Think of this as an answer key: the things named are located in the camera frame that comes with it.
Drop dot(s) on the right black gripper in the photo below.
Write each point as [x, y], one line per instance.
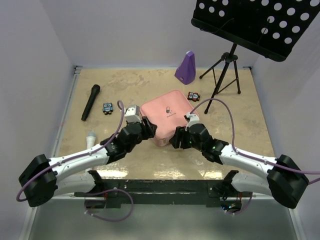
[179, 136]

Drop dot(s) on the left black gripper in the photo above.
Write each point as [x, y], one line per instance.
[149, 129]

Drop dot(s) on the pink medicine kit case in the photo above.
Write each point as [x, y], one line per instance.
[167, 112]

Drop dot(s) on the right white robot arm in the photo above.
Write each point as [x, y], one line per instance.
[280, 177]

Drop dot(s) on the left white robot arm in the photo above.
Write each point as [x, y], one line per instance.
[45, 177]

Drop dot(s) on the owl pattern block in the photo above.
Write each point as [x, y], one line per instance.
[193, 96]

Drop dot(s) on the blue owl block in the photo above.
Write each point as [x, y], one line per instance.
[107, 108]

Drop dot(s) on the white tube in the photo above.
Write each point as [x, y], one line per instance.
[90, 140]

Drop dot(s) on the purple metronome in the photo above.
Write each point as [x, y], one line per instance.
[186, 72]

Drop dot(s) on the black microphone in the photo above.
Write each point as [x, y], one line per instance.
[95, 90]

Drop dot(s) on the black music stand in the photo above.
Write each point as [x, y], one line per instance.
[270, 28]

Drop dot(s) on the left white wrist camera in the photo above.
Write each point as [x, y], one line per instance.
[132, 114]

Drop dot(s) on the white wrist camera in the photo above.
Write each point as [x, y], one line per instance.
[132, 114]
[191, 119]

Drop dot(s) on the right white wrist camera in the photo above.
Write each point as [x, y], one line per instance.
[191, 119]

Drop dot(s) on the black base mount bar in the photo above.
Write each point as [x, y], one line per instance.
[209, 193]

